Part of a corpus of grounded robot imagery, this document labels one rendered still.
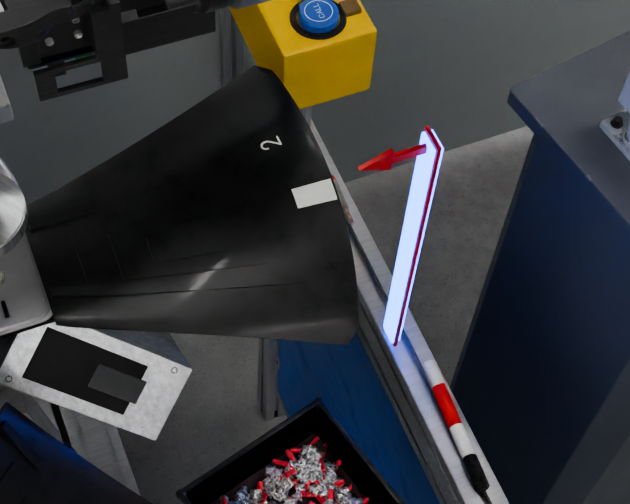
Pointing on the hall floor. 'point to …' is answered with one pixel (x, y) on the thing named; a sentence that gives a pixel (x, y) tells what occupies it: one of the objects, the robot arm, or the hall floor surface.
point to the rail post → (267, 399)
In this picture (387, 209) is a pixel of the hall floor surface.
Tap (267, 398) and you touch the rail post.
